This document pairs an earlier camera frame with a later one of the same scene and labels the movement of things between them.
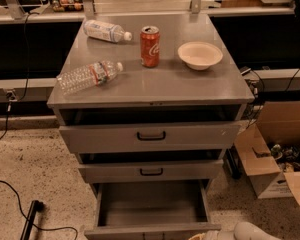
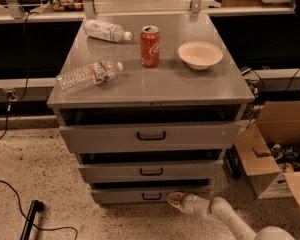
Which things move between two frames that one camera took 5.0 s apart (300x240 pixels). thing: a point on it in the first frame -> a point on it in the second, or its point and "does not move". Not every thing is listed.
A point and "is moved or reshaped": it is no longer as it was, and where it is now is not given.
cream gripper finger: (200, 236) -> (174, 199)
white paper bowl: (200, 55) does not move
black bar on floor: (35, 206) does not move
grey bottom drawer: (152, 210) is moved or reshaped
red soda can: (150, 46) does not move
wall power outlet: (11, 95) does not move
